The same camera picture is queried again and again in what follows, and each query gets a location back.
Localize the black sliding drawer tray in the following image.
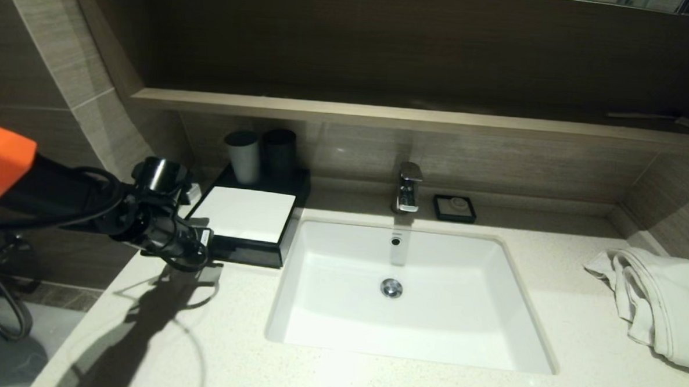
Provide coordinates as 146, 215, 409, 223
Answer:
210, 234, 285, 269

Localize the grey plastic cup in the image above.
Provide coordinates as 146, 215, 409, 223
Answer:
223, 130, 263, 186

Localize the black drawer amenity box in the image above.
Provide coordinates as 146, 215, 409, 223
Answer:
187, 161, 313, 270

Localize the black plastic cup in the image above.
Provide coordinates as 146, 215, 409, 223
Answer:
261, 128, 299, 177

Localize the chrome faucet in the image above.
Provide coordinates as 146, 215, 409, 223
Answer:
392, 162, 424, 215

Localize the black square soap dish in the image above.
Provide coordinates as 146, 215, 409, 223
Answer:
432, 195, 478, 225

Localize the white ceramic sink basin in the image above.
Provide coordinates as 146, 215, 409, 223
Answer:
264, 217, 565, 376

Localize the white crumpled towel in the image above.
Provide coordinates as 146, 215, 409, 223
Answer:
579, 246, 689, 370

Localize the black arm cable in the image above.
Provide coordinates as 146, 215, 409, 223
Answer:
0, 164, 131, 235

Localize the wooden wall shelf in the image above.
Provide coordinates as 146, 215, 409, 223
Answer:
132, 88, 689, 154

